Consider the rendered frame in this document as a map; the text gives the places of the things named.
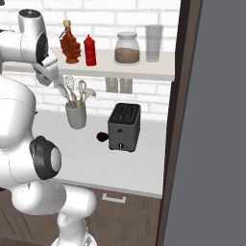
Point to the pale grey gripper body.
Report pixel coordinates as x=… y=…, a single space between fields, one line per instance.
x=47 y=71

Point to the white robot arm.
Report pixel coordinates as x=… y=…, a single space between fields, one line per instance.
x=16 y=128

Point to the brown syrup bottle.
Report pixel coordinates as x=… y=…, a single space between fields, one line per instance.
x=70 y=48

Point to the red condiment bottle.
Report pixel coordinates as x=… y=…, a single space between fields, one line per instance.
x=90 y=51

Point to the white spoon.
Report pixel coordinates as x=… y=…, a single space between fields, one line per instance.
x=81 y=88

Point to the white spatula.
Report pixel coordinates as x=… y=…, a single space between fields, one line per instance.
x=89 y=93

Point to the white utensil pot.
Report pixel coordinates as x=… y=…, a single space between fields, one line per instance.
x=76 y=117

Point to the glass jar with brown contents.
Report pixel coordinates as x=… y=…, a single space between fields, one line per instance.
x=127 y=51

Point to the dark round knob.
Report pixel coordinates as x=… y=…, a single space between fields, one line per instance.
x=102 y=137

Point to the dark grey toaster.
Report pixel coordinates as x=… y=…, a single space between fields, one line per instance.
x=123 y=133

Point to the clear glass tumbler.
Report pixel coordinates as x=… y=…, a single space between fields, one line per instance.
x=154 y=44

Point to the brown tall side panel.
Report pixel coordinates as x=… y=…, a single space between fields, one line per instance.
x=179 y=96

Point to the brown cupboard door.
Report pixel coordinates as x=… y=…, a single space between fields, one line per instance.
x=29 y=224

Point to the brown drawer front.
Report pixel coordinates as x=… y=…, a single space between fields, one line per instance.
x=128 y=221

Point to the grey fridge door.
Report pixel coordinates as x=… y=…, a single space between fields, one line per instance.
x=211 y=128

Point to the grey wall socket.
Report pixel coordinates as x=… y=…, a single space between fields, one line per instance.
x=118 y=85

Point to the white wall shelf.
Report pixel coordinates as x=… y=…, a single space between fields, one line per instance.
x=134 y=69

